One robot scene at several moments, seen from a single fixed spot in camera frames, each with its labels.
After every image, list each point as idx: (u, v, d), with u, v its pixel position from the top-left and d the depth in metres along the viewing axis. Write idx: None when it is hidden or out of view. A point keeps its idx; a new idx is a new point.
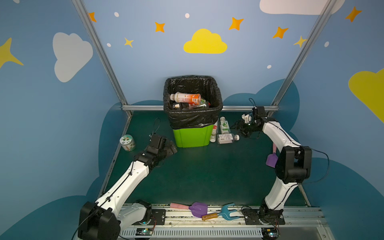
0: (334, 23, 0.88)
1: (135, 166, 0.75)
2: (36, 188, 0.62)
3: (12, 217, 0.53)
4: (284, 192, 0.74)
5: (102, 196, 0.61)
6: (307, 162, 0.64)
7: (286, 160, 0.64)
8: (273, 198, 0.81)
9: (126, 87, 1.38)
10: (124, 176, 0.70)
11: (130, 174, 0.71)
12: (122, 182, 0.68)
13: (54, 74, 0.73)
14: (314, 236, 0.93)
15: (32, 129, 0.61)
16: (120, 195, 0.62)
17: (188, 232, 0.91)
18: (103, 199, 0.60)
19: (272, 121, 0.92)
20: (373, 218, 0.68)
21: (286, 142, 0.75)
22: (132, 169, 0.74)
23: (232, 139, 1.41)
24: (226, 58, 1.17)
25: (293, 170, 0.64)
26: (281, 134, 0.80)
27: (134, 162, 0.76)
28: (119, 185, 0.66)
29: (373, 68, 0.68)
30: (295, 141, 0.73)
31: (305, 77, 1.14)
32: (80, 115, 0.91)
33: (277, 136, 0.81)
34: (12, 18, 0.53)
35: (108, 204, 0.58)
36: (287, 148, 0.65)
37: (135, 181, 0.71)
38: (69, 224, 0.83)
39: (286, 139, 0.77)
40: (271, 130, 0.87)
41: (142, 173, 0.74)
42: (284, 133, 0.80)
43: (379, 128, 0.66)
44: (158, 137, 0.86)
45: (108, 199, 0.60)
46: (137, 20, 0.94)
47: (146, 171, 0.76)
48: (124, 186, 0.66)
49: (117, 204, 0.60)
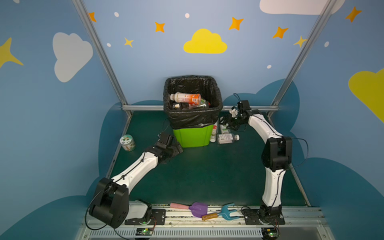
0: (334, 23, 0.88)
1: (147, 155, 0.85)
2: (36, 188, 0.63)
3: (13, 216, 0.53)
4: (275, 182, 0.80)
5: (118, 174, 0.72)
6: (288, 150, 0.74)
7: (270, 150, 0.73)
8: (268, 194, 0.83)
9: (126, 87, 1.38)
10: (137, 161, 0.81)
11: (142, 160, 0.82)
12: (134, 166, 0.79)
13: (54, 74, 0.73)
14: (314, 236, 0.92)
15: (32, 129, 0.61)
16: (133, 176, 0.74)
17: (188, 232, 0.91)
18: (119, 177, 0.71)
19: (256, 114, 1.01)
20: (373, 218, 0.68)
21: (270, 133, 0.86)
22: (144, 156, 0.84)
23: (232, 139, 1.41)
24: (226, 58, 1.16)
25: (277, 159, 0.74)
26: (265, 127, 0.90)
27: (146, 152, 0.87)
28: (132, 168, 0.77)
29: (373, 68, 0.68)
30: (277, 133, 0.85)
31: (305, 77, 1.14)
32: (80, 115, 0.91)
33: (262, 128, 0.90)
34: (12, 18, 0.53)
35: (123, 181, 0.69)
36: (271, 140, 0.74)
37: (146, 167, 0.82)
38: (69, 224, 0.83)
39: (270, 130, 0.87)
40: (257, 123, 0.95)
41: (152, 162, 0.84)
42: (268, 126, 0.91)
43: (379, 128, 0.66)
44: (167, 134, 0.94)
45: (123, 177, 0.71)
46: (137, 20, 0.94)
47: (155, 163, 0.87)
48: (136, 169, 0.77)
49: (130, 183, 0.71)
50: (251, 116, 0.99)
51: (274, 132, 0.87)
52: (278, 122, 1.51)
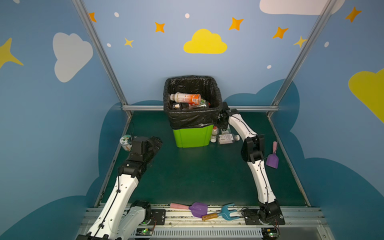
0: (334, 24, 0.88)
1: (122, 180, 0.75)
2: (36, 188, 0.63)
3: (13, 216, 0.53)
4: (260, 173, 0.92)
5: (94, 225, 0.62)
6: (261, 144, 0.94)
7: (247, 148, 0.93)
8: (260, 189, 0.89)
9: (126, 87, 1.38)
10: (113, 195, 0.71)
11: (119, 191, 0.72)
12: (112, 202, 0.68)
13: (54, 74, 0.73)
14: (314, 236, 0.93)
15: (32, 128, 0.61)
16: (113, 217, 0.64)
17: (188, 232, 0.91)
18: (96, 227, 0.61)
19: (234, 114, 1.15)
20: (373, 219, 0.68)
21: (247, 133, 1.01)
22: (119, 184, 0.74)
23: (233, 139, 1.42)
24: (226, 58, 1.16)
25: (253, 153, 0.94)
26: (242, 126, 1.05)
27: (120, 177, 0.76)
28: (109, 207, 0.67)
29: (373, 68, 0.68)
30: (252, 130, 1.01)
31: (305, 77, 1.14)
32: (80, 115, 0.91)
33: (240, 128, 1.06)
34: (12, 18, 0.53)
35: (103, 231, 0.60)
36: (247, 139, 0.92)
37: (126, 196, 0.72)
38: (69, 225, 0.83)
39: (246, 130, 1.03)
40: (235, 122, 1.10)
41: (131, 186, 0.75)
42: (244, 125, 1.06)
43: (379, 128, 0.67)
44: (138, 143, 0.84)
45: (101, 226, 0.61)
46: (137, 20, 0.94)
47: (135, 182, 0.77)
48: (115, 207, 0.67)
49: (112, 228, 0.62)
50: (231, 118, 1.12)
51: (250, 131, 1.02)
52: (278, 122, 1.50)
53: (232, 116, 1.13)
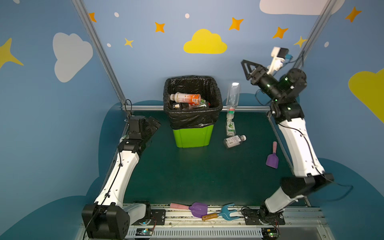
0: (335, 23, 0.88)
1: (124, 155, 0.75)
2: (35, 188, 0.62)
3: (12, 216, 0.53)
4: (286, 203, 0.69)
5: (100, 195, 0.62)
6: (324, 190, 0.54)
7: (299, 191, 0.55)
8: (275, 205, 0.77)
9: (126, 87, 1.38)
10: (115, 168, 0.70)
11: (121, 165, 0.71)
12: (115, 175, 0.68)
13: (54, 75, 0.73)
14: (314, 236, 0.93)
15: (31, 128, 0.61)
16: (118, 188, 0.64)
17: (189, 232, 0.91)
18: (102, 197, 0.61)
19: (296, 120, 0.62)
20: (374, 219, 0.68)
21: (308, 166, 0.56)
22: (121, 159, 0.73)
23: (240, 141, 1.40)
24: (226, 58, 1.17)
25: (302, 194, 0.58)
26: (304, 151, 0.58)
27: (121, 152, 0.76)
28: (113, 179, 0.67)
29: (373, 68, 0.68)
30: (319, 167, 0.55)
31: (305, 77, 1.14)
32: (80, 115, 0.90)
33: (298, 152, 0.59)
34: (11, 18, 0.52)
35: (109, 200, 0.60)
36: (306, 179, 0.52)
37: (128, 170, 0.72)
38: (68, 225, 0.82)
39: (308, 161, 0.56)
40: (293, 138, 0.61)
41: (133, 161, 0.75)
42: (309, 150, 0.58)
43: (379, 128, 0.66)
44: (136, 121, 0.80)
45: (107, 196, 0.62)
46: (137, 20, 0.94)
47: (136, 157, 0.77)
48: (119, 178, 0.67)
49: (118, 197, 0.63)
50: (286, 122, 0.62)
51: (315, 165, 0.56)
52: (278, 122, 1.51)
53: (290, 120, 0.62)
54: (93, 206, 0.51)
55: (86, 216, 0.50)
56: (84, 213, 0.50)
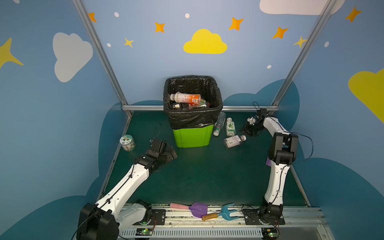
0: (334, 23, 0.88)
1: (136, 169, 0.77)
2: (35, 188, 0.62)
3: (12, 216, 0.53)
4: (278, 176, 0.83)
5: (102, 198, 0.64)
6: (293, 146, 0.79)
7: (275, 142, 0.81)
8: (270, 190, 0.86)
9: (126, 87, 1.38)
10: (124, 178, 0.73)
11: (131, 176, 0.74)
12: (122, 184, 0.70)
13: (55, 75, 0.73)
14: (314, 236, 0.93)
15: (31, 128, 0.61)
16: (120, 198, 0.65)
17: (188, 232, 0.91)
18: (103, 201, 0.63)
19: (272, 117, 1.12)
20: (374, 219, 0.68)
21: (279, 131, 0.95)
22: (132, 171, 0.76)
23: (240, 141, 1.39)
24: (226, 58, 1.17)
25: (281, 152, 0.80)
26: (276, 125, 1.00)
27: (135, 165, 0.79)
28: (118, 187, 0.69)
29: (373, 68, 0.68)
30: (285, 130, 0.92)
31: (305, 77, 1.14)
32: (80, 115, 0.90)
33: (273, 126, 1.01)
34: (12, 18, 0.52)
35: (108, 206, 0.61)
36: (278, 134, 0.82)
37: (135, 184, 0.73)
38: (68, 225, 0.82)
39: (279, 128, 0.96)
40: (269, 123, 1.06)
41: (142, 177, 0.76)
42: (279, 125, 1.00)
43: (379, 128, 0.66)
44: (159, 142, 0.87)
45: (108, 201, 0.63)
46: (136, 20, 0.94)
47: (146, 174, 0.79)
48: (124, 188, 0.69)
49: (117, 206, 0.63)
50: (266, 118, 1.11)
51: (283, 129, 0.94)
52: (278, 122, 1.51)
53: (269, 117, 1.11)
54: (92, 207, 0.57)
55: (83, 215, 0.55)
56: (82, 212, 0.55)
